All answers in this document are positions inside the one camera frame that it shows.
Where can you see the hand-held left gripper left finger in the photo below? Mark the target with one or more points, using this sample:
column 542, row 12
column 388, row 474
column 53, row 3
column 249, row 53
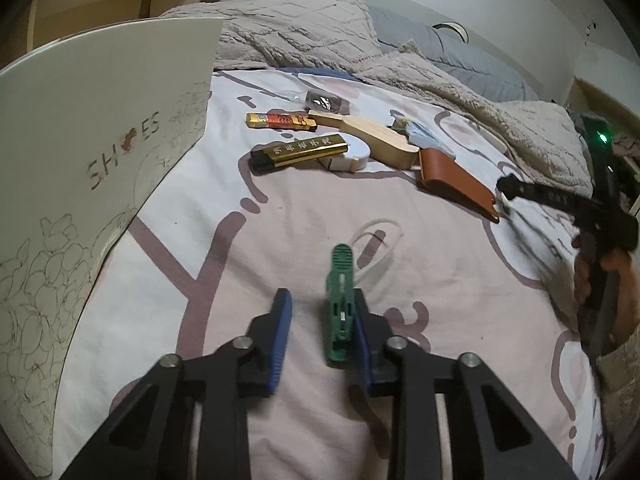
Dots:
column 281, row 340

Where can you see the wooden paddle brush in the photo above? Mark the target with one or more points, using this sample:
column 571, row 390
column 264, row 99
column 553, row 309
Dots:
column 380, row 140

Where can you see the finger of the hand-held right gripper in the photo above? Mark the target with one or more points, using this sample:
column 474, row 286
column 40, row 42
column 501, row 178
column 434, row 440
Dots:
column 545, row 194

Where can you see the gold red snack packet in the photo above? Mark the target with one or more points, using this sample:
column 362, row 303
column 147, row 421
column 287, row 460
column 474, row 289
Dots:
column 280, row 120

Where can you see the beige fluffy blanket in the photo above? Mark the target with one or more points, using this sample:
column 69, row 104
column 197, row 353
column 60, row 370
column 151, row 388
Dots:
column 300, row 30

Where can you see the person's right hand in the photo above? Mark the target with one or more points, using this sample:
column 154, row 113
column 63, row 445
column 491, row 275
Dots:
column 625, row 275

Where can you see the brown leather case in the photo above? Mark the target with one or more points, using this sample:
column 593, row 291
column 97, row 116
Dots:
column 450, row 180

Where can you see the white round tape measure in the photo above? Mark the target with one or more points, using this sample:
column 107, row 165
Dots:
column 357, row 157

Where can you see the brown packet in clear wrap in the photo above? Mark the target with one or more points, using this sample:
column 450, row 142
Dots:
column 325, row 102

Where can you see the clear elastic loop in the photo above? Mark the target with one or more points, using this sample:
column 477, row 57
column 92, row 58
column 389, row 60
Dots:
column 389, row 255

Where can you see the blue cloth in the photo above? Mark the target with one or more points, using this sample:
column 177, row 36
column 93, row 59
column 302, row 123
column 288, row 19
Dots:
column 320, row 72

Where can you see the green plastic clip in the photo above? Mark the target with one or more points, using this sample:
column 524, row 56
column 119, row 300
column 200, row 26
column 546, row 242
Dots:
column 340, row 280

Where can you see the white shoe box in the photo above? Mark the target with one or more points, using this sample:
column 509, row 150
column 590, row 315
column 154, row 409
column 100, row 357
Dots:
column 100, row 135

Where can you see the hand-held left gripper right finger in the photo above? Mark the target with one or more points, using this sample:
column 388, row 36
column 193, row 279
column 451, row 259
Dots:
column 364, row 355

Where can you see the blue white foil packet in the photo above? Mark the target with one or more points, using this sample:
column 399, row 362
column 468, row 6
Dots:
column 422, row 132

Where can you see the gold bar lighter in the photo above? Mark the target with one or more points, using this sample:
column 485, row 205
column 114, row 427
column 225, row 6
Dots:
column 305, row 150

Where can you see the wooden bedside table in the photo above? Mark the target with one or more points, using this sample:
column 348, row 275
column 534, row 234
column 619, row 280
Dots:
column 582, row 95

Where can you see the grey duvet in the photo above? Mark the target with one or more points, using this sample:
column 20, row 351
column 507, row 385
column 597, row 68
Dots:
column 450, row 55

